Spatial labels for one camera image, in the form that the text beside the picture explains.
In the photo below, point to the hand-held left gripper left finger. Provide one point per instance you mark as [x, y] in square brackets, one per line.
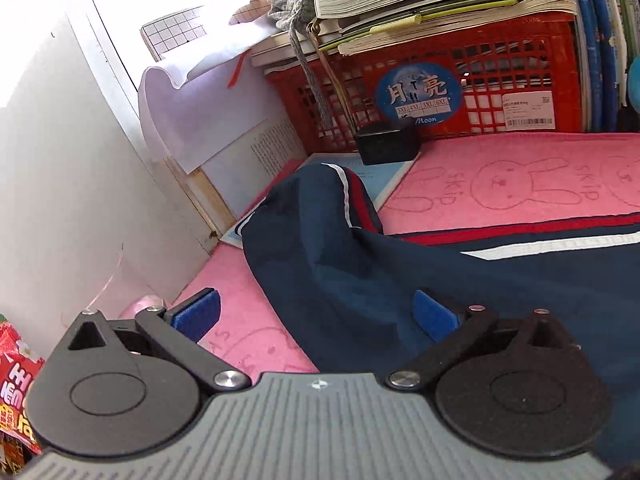
[197, 312]

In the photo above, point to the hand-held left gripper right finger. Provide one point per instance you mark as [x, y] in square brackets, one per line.
[435, 315]

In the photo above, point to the navy and white jacket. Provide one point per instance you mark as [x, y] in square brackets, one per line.
[350, 270]

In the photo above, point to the light blue notebook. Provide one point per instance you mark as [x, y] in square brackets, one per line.
[390, 175]

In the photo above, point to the pink rabbit print towel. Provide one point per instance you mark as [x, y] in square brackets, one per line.
[500, 180]

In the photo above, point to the small black box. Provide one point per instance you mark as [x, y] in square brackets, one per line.
[387, 142]

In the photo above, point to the red snack packet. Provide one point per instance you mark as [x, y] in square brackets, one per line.
[17, 380]

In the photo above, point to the white paper sheets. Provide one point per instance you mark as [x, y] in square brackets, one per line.
[200, 105]

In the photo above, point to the red plastic crate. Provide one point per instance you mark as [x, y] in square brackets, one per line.
[500, 60]

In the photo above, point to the grid paper sheet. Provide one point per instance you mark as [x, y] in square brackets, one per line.
[172, 32]

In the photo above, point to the blue plush ball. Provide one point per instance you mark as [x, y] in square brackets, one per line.
[635, 80]

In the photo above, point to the grey knitted cloth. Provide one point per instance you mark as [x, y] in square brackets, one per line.
[292, 15]

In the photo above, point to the row of tall books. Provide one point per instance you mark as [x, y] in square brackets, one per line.
[600, 35]

